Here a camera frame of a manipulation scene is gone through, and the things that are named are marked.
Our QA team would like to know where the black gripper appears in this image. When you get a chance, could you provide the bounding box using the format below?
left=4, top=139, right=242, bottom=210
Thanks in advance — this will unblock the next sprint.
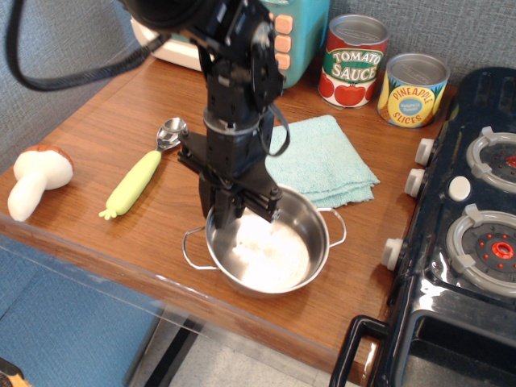
left=179, top=120, right=282, bottom=229

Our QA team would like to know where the stainless steel pot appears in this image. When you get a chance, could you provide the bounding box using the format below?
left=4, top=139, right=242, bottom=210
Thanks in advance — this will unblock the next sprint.
left=181, top=185, right=347, bottom=298

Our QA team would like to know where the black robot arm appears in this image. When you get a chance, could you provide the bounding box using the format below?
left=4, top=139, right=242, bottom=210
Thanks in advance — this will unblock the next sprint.
left=124, top=1, right=284, bottom=228

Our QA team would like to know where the folded light blue napkin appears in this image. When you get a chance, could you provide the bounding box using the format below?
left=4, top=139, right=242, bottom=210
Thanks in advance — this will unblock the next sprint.
left=265, top=115, right=380, bottom=208

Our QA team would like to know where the tomato sauce can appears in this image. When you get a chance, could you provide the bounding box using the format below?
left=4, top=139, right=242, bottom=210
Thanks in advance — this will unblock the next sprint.
left=318, top=14, right=389, bottom=108

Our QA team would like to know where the white plush mushroom toy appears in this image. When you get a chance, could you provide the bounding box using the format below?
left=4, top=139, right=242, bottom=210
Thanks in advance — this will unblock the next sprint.
left=7, top=144, right=74, bottom=222

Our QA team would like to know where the teal toy microwave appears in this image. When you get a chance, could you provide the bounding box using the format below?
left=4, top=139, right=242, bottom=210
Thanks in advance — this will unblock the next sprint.
left=153, top=0, right=331, bottom=89

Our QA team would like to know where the pineapple slices can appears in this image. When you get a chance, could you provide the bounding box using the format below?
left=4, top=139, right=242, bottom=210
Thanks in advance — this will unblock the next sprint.
left=377, top=52, right=450, bottom=128

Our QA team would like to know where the black toy stove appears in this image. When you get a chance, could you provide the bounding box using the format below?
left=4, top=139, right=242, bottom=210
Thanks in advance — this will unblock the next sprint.
left=331, top=67, right=515, bottom=386

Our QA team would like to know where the orange object at corner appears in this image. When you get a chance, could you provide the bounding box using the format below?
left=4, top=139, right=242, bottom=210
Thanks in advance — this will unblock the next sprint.
left=0, top=371, right=31, bottom=387

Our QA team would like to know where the spoon with green handle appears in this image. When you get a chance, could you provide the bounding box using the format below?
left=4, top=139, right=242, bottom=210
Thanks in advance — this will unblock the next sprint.
left=98, top=117, right=188, bottom=220

